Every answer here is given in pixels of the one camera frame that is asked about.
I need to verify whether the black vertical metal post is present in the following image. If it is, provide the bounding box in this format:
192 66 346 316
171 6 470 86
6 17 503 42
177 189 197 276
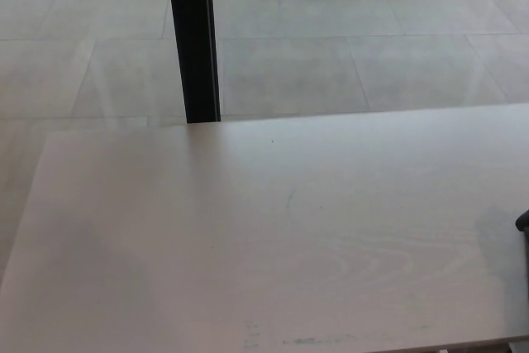
164 0 222 124

